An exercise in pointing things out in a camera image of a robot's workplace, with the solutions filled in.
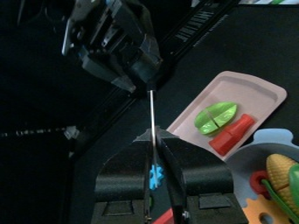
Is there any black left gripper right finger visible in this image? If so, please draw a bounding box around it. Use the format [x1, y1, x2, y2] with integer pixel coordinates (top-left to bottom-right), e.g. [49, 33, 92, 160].
[155, 127, 249, 224]

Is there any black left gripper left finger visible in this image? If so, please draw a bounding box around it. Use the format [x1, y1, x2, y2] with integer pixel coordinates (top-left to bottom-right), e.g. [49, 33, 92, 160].
[90, 128, 155, 224]

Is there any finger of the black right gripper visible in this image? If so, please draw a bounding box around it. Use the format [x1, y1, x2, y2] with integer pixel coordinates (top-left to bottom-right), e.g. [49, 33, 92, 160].
[80, 54, 137, 95]
[128, 34, 164, 86]

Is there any toy cleaver with silver blade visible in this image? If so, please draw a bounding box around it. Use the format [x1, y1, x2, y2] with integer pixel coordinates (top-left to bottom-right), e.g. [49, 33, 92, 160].
[145, 77, 159, 189]

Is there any blue gear-shaped toy piece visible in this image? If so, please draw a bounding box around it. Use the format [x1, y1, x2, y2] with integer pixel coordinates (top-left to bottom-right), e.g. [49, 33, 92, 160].
[148, 164, 165, 191]

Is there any blue-grey toy pot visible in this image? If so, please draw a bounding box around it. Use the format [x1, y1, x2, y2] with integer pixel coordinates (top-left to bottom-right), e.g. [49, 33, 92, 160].
[225, 129, 299, 224]

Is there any red toy vegetable piece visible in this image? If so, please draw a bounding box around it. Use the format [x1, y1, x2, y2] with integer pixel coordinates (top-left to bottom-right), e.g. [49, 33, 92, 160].
[208, 113, 256, 157]

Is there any orange gear-shaped toy piece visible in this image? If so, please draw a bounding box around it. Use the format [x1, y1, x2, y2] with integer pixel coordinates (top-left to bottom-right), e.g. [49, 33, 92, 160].
[240, 194, 292, 224]

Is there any green toy leaf vegetable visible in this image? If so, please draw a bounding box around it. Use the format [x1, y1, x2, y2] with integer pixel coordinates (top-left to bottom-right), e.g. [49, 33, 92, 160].
[193, 101, 239, 136]

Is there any yellow toy corn cob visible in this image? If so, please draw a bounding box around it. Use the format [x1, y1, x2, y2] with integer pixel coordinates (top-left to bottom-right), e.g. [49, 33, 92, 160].
[265, 153, 299, 215]

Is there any green toy pepper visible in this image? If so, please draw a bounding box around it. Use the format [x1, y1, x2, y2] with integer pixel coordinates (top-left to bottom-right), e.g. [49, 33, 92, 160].
[287, 164, 299, 207]

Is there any pink plastic tray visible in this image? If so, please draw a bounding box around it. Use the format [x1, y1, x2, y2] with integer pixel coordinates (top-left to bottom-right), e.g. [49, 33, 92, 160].
[165, 70, 288, 161]

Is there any red toy ring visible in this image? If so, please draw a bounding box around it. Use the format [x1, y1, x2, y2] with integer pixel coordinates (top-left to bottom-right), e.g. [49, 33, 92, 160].
[248, 170, 272, 200]

